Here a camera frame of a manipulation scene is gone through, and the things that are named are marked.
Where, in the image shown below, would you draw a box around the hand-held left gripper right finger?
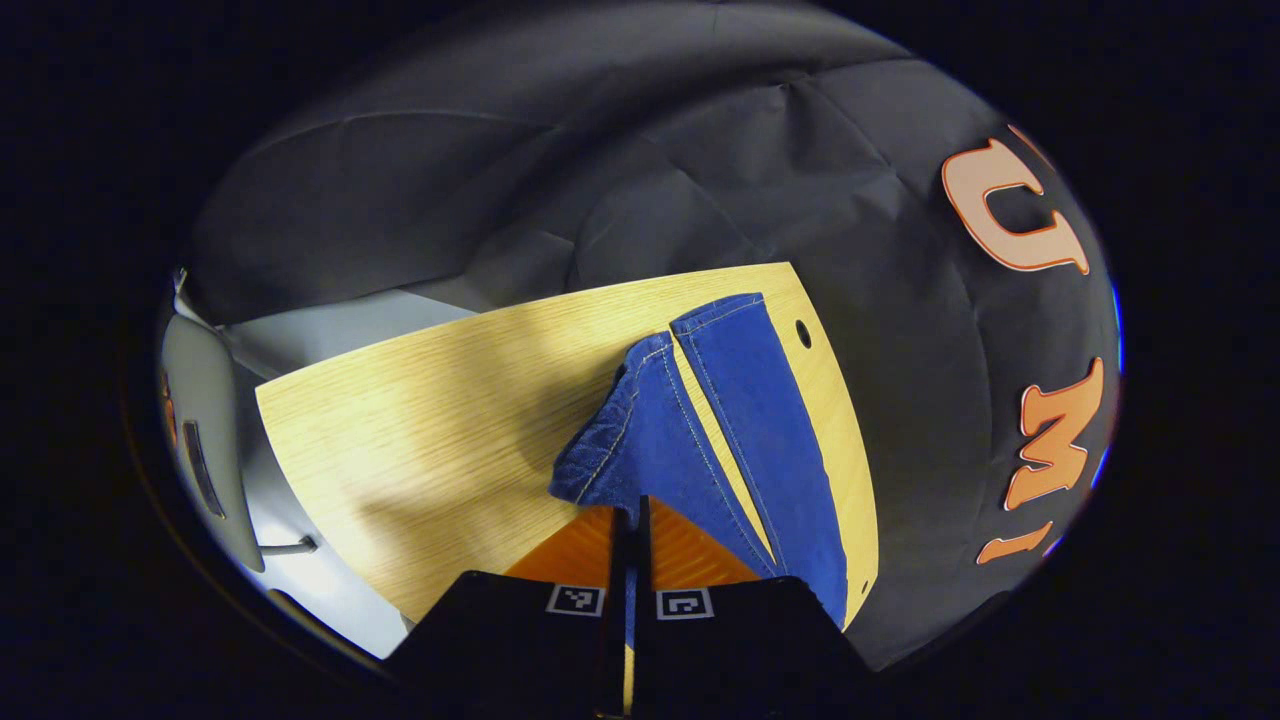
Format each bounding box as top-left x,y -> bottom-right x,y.
633,496 -> 872,719

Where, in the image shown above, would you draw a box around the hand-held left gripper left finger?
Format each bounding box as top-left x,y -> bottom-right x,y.
384,496 -> 632,719

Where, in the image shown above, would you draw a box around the blue jeans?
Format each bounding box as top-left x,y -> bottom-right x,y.
548,292 -> 851,651

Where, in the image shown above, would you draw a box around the light grey chair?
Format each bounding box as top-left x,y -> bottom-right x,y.
160,290 -> 321,576

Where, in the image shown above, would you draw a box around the black backdrop cloth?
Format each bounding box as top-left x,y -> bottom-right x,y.
185,0 -> 1121,671

